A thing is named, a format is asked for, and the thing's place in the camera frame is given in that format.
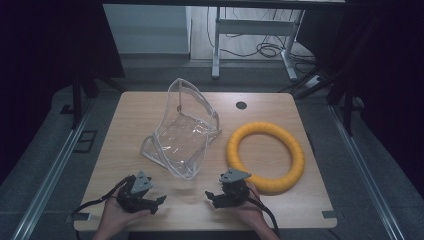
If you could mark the dark curtain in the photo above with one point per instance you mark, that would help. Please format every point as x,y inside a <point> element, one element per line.
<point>50,50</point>
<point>390,66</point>

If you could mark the aluminium floor rail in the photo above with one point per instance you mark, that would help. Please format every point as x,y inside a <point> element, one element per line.
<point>366,173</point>
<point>50,180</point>

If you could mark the person's left hand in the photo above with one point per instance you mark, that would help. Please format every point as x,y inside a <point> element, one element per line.
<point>115,216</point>

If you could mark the black metal stand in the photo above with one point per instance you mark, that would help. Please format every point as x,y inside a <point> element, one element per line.
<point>77,100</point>
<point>348,113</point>

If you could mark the clear plastic zipper bag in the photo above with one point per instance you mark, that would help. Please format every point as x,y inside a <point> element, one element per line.
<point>181,133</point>

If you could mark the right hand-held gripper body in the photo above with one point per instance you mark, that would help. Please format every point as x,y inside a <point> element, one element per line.
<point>235,190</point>

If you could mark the dark round table grommet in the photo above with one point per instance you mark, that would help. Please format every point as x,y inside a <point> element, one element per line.
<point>241,105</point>

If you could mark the white power strip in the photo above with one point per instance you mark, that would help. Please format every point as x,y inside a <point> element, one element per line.
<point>314,81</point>

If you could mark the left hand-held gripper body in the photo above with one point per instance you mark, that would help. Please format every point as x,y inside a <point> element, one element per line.
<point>135,195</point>

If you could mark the person's right hand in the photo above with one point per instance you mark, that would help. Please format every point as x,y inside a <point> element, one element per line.
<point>248,211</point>

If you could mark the white metal desk frame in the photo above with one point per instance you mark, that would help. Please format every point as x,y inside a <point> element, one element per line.
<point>253,27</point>

